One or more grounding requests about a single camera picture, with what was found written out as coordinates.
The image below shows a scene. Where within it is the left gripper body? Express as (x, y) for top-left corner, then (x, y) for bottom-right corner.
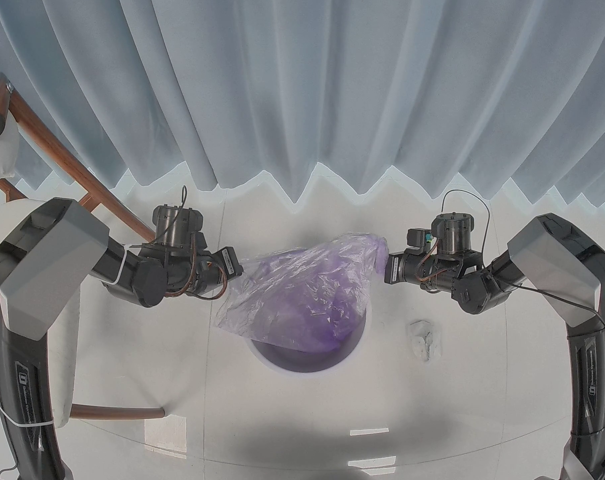
(198, 245), (244, 297)

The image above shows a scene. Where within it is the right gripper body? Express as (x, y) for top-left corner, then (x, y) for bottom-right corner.
(385, 251), (436, 291)

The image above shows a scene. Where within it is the purple plastic bag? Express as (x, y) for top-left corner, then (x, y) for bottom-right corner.
(213, 230), (389, 354)

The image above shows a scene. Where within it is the white trash bin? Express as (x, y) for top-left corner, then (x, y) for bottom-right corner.
(247, 308), (374, 376)

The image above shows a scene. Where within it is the crumpled white paper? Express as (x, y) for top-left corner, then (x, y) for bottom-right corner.
(408, 319), (444, 365)

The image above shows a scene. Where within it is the pale blue curtain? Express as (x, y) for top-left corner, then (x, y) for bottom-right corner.
(0, 0), (605, 206)

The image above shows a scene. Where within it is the wooden chair with white cushion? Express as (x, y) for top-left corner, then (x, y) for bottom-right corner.
(0, 70), (166, 430)

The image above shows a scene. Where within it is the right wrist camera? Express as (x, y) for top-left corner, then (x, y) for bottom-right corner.
(406, 227), (435, 258)

